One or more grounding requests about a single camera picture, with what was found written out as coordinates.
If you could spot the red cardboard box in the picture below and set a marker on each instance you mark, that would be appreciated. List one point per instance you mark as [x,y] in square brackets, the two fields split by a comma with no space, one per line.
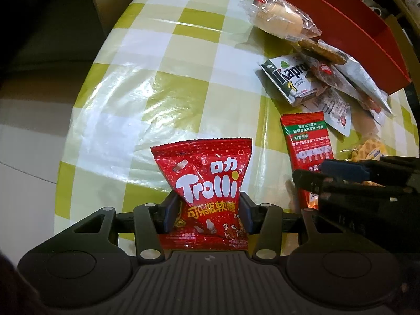
[351,26]

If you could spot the brown gold biscuit packet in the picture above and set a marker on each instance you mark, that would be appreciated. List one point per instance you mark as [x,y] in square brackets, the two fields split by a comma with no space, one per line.
[318,50]

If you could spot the green checkered tablecloth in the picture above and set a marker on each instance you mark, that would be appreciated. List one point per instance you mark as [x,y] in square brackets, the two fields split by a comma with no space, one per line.
[172,70]

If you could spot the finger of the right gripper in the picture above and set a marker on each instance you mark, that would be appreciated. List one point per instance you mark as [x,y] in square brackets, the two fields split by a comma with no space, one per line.
[365,170]
[325,185]

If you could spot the waffle cookies clear bag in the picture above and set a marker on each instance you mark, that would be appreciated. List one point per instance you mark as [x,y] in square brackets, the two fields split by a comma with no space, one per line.
[367,148]

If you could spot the bread bun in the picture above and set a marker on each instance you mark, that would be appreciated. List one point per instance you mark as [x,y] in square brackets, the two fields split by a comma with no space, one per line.
[281,19]

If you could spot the dark jerky clear bag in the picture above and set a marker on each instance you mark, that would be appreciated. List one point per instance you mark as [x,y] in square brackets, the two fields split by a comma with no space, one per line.
[331,76]

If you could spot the red green snack packet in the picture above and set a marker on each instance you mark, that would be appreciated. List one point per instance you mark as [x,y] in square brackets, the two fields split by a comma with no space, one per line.
[307,140]

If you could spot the Kaprons wafer packet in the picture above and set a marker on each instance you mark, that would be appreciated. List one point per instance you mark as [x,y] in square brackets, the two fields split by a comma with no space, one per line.
[293,77]

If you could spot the white silver snack packet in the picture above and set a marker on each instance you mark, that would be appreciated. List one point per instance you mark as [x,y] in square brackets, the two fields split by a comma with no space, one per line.
[355,72]

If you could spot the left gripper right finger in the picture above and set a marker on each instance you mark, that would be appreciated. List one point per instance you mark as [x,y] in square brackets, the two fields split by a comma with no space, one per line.
[263,224]

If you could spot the red Trolli gummy bag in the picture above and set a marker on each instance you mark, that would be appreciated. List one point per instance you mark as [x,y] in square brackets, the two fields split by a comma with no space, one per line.
[208,175]

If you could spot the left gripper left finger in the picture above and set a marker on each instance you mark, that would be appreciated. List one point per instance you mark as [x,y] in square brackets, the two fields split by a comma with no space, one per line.
[150,221]

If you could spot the sausage pack white wrapper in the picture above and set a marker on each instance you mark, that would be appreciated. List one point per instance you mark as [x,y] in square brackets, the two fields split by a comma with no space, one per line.
[337,112]

